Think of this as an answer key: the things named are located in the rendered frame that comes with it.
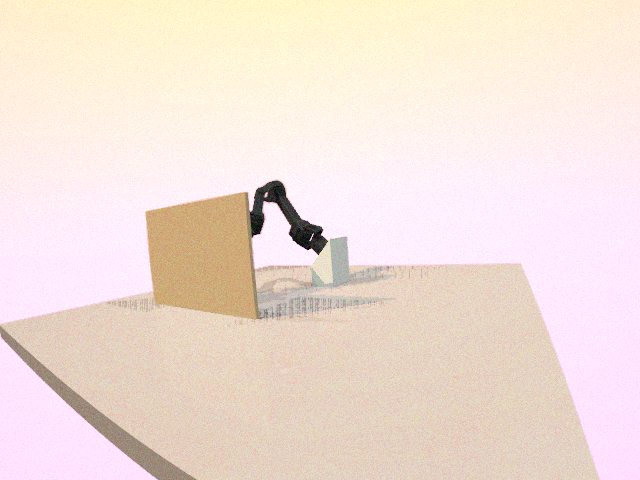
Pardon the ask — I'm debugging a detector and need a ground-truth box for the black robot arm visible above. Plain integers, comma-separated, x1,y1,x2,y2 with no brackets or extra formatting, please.
250,180,328,255

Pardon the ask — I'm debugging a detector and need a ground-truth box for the tan flat square board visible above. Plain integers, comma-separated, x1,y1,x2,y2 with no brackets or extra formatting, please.
145,192,259,319

